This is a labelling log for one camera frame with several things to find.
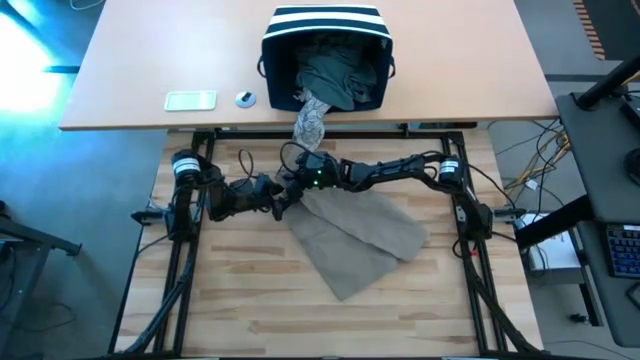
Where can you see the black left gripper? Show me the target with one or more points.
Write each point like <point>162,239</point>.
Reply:
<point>257,192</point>

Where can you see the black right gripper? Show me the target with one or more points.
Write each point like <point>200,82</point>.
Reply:
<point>322,172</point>

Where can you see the white leaf-print cloth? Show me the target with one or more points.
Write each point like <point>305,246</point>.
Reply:
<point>310,125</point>

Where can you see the khaki shorts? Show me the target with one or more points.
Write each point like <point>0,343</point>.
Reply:
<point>350,240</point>

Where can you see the teal green shorts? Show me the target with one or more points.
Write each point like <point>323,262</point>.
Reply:
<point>335,75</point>

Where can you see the navy white striped fabric bin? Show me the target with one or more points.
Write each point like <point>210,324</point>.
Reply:
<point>325,20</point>

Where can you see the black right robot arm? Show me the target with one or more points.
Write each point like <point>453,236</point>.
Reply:
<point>400,167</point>

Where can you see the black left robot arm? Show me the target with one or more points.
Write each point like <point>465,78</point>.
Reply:
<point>225,200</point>

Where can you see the round grey desk grommet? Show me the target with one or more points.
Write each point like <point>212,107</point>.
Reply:
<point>245,99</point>

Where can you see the light wooden office desk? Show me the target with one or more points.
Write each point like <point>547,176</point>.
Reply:
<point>450,60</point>

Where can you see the grey metal side table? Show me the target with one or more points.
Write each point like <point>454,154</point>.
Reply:
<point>30,237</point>

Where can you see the white box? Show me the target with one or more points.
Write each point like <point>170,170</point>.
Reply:
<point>555,255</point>

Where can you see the dark grey side desk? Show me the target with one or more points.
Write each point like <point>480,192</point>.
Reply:
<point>595,165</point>

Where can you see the black monitor pole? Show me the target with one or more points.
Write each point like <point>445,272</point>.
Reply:
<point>607,85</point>

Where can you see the black backlit keyboard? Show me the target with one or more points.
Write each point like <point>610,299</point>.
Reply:
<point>624,250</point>

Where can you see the dark rug with orange edge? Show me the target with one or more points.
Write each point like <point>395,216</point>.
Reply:
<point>615,25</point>

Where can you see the black aluminium table frame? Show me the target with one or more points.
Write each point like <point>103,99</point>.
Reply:
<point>185,280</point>

